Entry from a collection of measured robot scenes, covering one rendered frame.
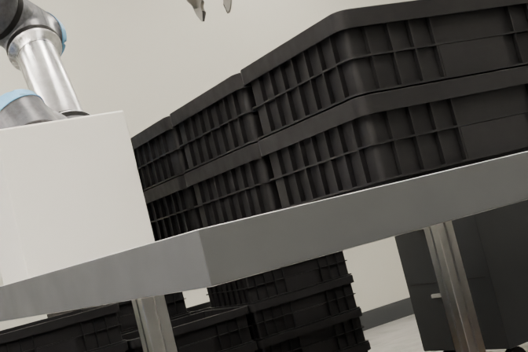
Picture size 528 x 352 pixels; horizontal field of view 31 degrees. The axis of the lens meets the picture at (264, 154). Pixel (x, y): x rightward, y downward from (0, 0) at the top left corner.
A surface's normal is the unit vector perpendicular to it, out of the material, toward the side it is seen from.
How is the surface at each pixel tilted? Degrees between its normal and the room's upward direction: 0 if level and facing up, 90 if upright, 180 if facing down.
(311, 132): 90
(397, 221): 90
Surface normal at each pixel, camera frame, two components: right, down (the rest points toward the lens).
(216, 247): 0.50, -0.19
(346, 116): -0.87, 0.18
